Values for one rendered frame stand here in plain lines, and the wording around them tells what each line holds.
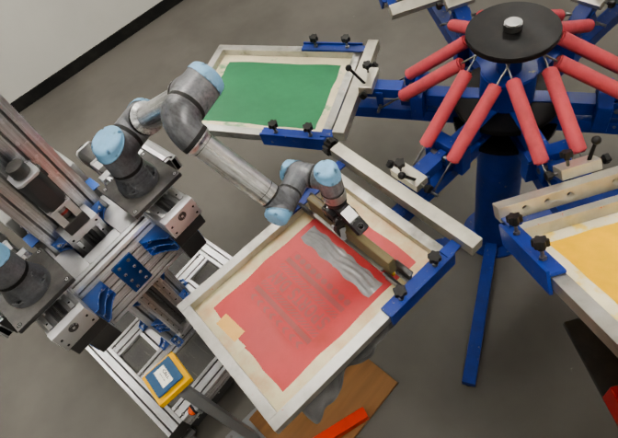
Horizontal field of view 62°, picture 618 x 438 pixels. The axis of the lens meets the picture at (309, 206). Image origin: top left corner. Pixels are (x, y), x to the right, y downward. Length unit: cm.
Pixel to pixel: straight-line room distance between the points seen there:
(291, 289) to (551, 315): 142
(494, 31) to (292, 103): 93
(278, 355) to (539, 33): 137
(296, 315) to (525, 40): 120
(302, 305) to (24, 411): 206
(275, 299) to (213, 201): 173
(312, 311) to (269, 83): 121
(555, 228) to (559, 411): 117
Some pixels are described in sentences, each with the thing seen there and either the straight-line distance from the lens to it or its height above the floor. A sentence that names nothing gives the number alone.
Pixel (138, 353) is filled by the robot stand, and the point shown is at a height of 21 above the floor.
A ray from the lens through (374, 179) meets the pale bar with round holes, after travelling 189.
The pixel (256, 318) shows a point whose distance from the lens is 181.
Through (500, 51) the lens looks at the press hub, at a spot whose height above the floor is 132.
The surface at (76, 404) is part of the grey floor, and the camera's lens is 325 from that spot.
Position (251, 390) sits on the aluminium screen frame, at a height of 99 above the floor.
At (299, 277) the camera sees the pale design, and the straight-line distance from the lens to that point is 183.
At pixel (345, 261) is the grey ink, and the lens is 182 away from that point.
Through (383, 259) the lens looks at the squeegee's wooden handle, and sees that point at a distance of 166.
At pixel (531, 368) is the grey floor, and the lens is 267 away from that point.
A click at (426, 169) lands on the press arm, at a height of 104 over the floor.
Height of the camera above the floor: 252
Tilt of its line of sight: 52 degrees down
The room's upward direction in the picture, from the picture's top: 22 degrees counter-clockwise
